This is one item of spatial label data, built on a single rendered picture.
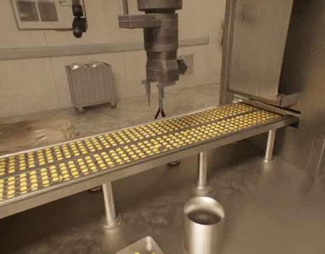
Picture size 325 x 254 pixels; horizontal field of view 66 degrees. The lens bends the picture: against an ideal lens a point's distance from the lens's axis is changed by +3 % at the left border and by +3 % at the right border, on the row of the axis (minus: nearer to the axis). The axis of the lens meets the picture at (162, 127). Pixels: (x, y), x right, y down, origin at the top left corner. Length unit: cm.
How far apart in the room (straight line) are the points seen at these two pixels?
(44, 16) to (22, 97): 123
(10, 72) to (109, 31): 159
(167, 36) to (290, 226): 50
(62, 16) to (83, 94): 118
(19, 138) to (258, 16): 73
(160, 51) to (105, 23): 391
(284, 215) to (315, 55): 42
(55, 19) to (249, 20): 363
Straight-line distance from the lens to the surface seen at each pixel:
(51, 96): 436
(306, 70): 82
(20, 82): 430
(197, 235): 52
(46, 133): 74
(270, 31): 80
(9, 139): 75
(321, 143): 83
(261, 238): 62
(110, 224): 63
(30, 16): 422
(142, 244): 58
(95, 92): 388
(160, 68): 54
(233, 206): 68
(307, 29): 82
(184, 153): 60
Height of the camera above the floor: 123
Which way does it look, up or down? 23 degrees down
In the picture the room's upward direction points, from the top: 2 degrees counter-clockwise
